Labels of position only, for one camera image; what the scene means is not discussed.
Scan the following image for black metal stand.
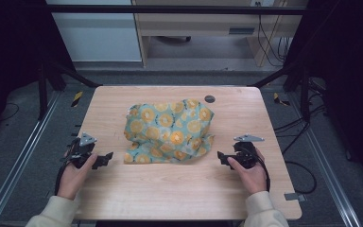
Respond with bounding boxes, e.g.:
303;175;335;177
248;61;312;123
37;60;103;121

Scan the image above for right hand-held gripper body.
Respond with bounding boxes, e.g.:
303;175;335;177
230;133;266;170

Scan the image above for black hanging desk cables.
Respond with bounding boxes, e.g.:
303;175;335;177
256;2;292;68

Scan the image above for white cabinet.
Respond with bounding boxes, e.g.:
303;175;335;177
45;0;143;63

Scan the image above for teal cloth with orange circles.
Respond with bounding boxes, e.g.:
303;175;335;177
123;98;216;165

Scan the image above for aluminium floor rail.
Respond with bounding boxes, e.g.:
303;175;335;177
286;92;363;227
0;90;62;227

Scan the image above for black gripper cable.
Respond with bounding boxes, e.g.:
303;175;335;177
253;150;271;193
54;162;69;197

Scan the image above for person's right hand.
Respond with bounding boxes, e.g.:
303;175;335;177
227;148;268;196

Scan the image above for person's left hand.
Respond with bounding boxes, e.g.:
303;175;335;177
57;153;99;201

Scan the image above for thin black floor cable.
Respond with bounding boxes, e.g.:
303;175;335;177
0;102;21;123

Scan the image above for yellow black striped tape marker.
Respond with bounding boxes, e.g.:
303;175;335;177
70;90;84;109
272;92;291;107

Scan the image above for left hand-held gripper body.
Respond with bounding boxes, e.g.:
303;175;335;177
60;131;98;169

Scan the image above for grey metal table clamp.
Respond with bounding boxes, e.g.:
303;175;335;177
284;192;307;203

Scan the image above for black horizontal frame bar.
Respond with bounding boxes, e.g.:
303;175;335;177
45;4;307;16

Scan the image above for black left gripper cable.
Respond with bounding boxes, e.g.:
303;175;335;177
54;162;69;197

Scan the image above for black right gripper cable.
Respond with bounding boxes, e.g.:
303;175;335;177
253;150;271;193

